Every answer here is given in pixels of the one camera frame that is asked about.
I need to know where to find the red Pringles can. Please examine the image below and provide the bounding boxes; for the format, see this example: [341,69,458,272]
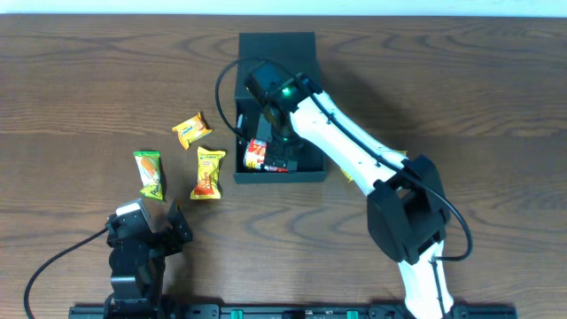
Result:
[244,138,288,173]

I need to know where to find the green wafer snack packet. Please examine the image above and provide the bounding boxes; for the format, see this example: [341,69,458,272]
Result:
[133,151,164,201]

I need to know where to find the yellow-orange biscuit packet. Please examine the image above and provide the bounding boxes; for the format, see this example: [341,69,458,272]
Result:
[172,113,213,150]

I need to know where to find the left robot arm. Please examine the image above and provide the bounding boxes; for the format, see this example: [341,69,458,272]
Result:
[103,198,193,318]

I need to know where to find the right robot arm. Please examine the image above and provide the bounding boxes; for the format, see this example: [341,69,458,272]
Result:
[244,61,454,318]

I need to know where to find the yellow-red snack packet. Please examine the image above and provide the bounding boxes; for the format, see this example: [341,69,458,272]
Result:
[190,146,226,200]

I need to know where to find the dark green open gift box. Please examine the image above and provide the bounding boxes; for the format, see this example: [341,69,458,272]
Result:
[234,32,326,184]

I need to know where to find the yellow Apollo cake packet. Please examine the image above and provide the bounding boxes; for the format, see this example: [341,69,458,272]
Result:
[340,150,408,183]

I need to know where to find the black mounting rail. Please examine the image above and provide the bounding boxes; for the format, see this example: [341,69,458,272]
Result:
[67,302,518,319]

